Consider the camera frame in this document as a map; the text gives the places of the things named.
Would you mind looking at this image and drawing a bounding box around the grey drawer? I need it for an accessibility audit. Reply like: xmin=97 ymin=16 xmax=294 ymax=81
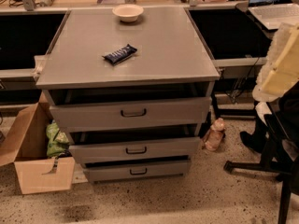
xmin=70 ymin=125 xmax=200 ymax=164
xmin=45 ymin=91 xmax=211 ymax=133
xmin=83 ymin=156 xmax=191 ymax=183

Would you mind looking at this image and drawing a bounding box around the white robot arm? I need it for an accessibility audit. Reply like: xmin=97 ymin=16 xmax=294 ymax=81
xmin=252 ymin=23 xmax=299 ymax=102

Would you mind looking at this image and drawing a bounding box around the grey drawer cabinet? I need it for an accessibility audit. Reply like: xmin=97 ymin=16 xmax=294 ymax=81
xmin=35 ymin=6 xmax=221 ymax=185

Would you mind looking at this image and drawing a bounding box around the grey top drawer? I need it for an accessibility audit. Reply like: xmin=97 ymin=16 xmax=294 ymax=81
xmin=45 ymin=91 xmax=211 ymax=133

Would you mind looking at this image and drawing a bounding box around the grey bottom drawer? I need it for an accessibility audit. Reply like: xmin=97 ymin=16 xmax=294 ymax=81
xmin=83 ymin=156 xmax=191 ymax=183

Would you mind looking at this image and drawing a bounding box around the blue snack bar wrapper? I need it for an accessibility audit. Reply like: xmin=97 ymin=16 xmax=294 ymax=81
xmin=104 ymin=44 xmax=137 ymax=65

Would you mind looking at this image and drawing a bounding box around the pink plastic bottle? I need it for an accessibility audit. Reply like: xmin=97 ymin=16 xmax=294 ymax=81
xmin=203 ymin=118 xmax=225 ymax=151

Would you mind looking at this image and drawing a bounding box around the white bowl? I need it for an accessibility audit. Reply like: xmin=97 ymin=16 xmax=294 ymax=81
xmin=112 ymin=4 xmax=144 ymax=22

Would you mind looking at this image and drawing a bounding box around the green chip bag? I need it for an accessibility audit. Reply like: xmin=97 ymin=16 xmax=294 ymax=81
xmin=46 ymin=122 xmax=71 ymax=158

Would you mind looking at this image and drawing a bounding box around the cardboard box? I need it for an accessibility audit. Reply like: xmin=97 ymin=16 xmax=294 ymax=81
xmin=0 ymin=98 xmax=75 ymax=194

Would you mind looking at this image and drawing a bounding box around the black office chair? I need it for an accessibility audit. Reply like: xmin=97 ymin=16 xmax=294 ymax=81
xmin=223 ymin=83 xmax=299 ymax=224

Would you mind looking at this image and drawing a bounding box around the silver laptop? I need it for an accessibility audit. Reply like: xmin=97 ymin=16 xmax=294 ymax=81
xmin=248 ymin=0 xmax=299 ymax=30

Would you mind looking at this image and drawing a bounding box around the black hanging cable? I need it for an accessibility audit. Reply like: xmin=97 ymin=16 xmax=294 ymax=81
xmin=226 ymin=57 xmax=262 ymax=105

